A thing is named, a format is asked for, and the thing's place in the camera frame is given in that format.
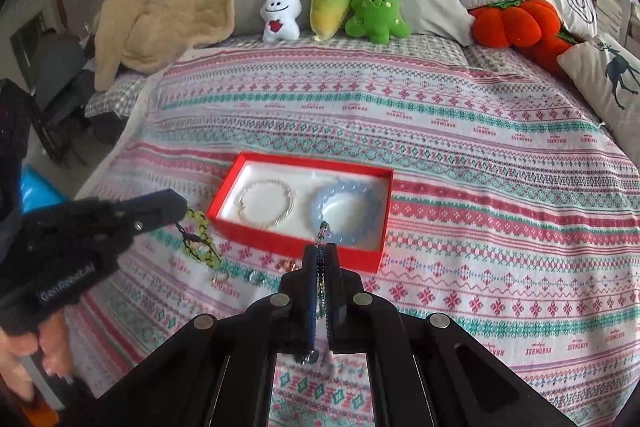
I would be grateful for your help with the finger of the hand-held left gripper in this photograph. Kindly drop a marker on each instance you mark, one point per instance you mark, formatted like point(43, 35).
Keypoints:
point(155, 209)

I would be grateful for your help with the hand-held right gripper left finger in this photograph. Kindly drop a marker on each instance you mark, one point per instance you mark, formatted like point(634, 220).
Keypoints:
point(314, 307)

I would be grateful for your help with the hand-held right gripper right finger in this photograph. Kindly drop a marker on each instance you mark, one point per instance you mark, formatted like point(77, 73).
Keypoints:
point(338, 307)

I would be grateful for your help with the red jewelry box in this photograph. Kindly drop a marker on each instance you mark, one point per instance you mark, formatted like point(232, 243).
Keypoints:
point(280, 243)

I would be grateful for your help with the person's left hand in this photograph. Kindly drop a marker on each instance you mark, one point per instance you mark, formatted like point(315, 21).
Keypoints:
point(52, 347)

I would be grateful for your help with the rose gold earrings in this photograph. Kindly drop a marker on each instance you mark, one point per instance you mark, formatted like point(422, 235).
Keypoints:
point(286, 265)

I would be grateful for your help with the blue plastic object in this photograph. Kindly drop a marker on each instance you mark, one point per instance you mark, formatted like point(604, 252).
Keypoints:
point(40, 184)

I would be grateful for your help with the grey checked sheet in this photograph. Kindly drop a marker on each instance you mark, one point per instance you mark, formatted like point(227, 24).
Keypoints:
point(115, 94)

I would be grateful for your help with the dark chair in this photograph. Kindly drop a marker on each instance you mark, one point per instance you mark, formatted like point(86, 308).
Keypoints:
point(55, 72)

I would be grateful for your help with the beige quilted blanket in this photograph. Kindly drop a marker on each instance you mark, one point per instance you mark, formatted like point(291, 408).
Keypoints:
point(170, 7)

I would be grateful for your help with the pink patterned bedspread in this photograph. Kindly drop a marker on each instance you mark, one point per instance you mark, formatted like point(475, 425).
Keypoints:
point(475, 157)

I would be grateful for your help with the white bunny plush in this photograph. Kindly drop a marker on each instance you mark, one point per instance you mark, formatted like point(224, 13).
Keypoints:
point(281, 14)

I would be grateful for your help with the yellow green carrot plush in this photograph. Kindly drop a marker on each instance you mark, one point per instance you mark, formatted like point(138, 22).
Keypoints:
point(330, 4)

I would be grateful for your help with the green tree plush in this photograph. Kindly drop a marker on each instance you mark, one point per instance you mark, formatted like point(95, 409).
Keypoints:
point(376, 14)

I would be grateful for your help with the orange pumpkin plush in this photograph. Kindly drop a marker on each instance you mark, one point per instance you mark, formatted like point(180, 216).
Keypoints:
point(510, 24)
point(550, 54)

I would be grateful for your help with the cream deer print pillow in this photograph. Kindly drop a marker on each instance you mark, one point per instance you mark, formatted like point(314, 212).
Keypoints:
point(600, 77)

